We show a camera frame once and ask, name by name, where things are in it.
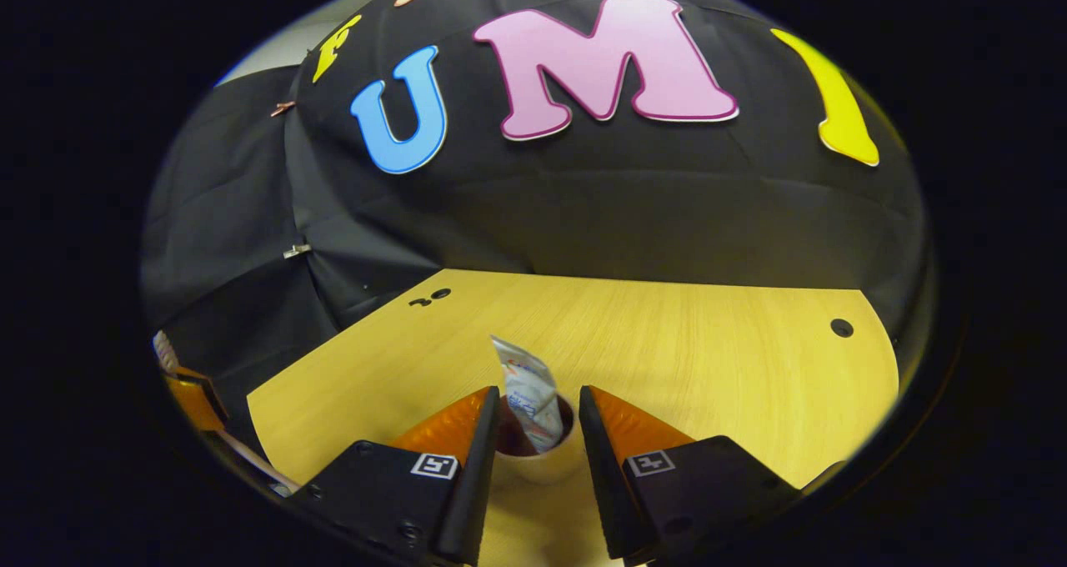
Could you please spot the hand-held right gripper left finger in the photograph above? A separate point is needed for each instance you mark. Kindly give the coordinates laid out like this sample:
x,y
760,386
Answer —
x,y
475,484

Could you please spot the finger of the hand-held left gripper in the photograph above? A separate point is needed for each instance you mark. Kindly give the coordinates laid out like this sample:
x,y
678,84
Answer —
x,y
193,404

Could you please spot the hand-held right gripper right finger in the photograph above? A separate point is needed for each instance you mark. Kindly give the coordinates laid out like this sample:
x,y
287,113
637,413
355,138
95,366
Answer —
x,y
604,484

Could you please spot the small white toothpaste tube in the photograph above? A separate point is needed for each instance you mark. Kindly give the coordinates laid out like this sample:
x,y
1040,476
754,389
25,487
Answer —
x,y
529,392

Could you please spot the wooden desktop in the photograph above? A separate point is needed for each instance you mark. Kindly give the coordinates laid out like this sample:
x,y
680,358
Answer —
x,y
708,367

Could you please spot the white cloth clip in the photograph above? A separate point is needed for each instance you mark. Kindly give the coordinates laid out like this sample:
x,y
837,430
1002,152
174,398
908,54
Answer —
x,y
296,251

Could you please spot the black backdrop cloth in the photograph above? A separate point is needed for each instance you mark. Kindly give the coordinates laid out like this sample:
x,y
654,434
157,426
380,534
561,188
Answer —
x,y
583,217

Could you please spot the reddish cloth clip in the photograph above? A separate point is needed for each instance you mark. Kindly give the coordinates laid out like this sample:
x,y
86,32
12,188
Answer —
x,y
282,108

